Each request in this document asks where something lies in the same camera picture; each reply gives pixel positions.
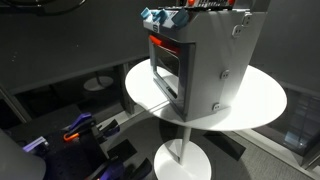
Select top red button right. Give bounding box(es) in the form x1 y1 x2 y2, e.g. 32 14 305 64
228 0 235 5

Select grey toy stove oven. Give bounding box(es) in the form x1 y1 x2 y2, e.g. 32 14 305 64
141 0 271 121

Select white round stool background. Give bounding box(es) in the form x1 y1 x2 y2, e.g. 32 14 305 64
83 72 114 92

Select blue stove knob far left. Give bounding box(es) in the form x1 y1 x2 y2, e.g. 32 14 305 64
172 9 189 27

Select blue stove knob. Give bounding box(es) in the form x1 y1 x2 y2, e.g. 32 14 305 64
151 10 158 19
140 8 151 19
156 9 168 24
172 9 189 27

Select blue stove knob far right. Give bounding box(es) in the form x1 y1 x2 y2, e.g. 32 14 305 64
140 8 151 19

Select purple black clamp orange trigger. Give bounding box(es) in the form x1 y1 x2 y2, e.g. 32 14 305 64
63 112 96 142

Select large red round knob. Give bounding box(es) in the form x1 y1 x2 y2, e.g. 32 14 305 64
187 0 196 6

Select red oven door handle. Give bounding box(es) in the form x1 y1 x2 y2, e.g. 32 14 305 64
149 35 180 55

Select white round pedestal table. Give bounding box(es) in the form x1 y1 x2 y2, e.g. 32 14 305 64
125 60 287 180

